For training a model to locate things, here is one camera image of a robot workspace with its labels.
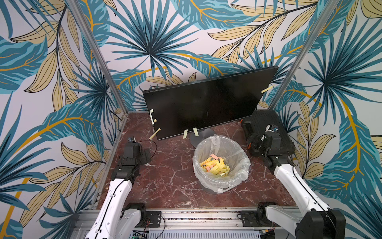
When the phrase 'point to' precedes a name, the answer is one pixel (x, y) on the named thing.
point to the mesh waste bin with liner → (234, 157)
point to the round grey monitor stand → (203, 134)
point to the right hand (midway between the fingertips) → (257, 136)
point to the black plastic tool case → (261, 119)
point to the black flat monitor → (186, 107)
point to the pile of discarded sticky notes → (215, 165)
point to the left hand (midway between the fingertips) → (137, 155)
